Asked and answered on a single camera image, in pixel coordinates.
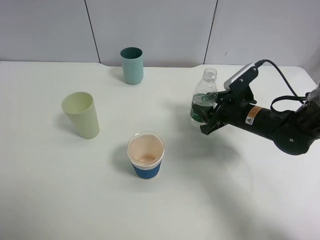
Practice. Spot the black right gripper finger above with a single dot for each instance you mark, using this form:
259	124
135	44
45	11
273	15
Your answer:
214	117
215	97

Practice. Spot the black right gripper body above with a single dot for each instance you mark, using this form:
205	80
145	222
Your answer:
237	109

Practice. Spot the clear bottle green label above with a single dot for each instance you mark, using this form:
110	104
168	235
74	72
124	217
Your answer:
205	95

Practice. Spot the pale green plastic cup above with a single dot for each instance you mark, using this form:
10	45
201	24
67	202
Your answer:
79	107

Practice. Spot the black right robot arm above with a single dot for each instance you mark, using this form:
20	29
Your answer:
291	131

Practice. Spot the blue sleeved paper cup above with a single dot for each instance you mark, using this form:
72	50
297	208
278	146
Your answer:
146	151

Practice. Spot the teal plastic cup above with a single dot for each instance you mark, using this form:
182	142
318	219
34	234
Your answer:
132	65

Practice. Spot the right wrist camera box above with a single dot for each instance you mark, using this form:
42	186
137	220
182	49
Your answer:
238	82

